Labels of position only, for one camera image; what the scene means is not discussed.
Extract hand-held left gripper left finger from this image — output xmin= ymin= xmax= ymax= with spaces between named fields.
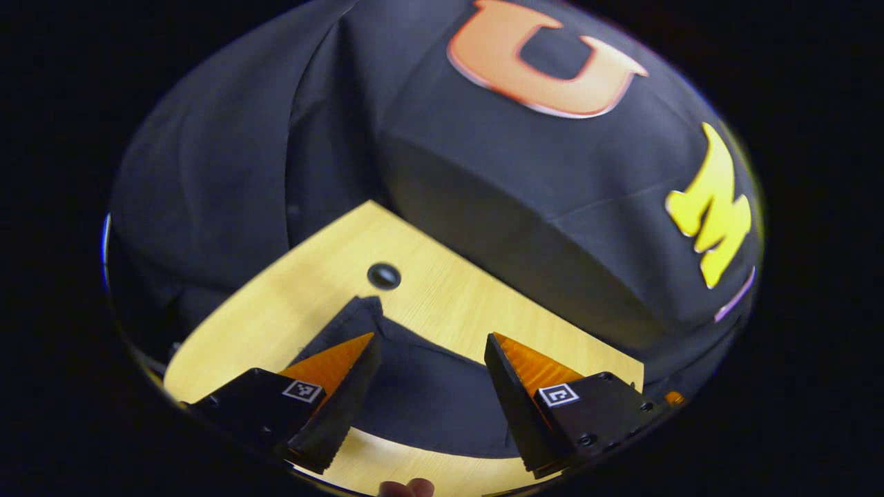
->
xmin=181 ymin=331 xmax=383 ymax=476

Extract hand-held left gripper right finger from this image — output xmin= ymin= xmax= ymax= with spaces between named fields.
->
xmin=483 ymin=331 xmax=667 ymax=480

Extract dark grey jeans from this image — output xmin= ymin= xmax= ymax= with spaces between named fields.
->
xmin=285 ymin=295 xmax=546 ymax=460

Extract black backdrop cloth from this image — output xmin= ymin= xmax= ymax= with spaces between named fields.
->
xmin=107 ymin=0 xmax=764 ymax=387

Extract black table cable grommet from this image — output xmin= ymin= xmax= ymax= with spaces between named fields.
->
xmin=367 ymin=262 xmax=402 ymax=291

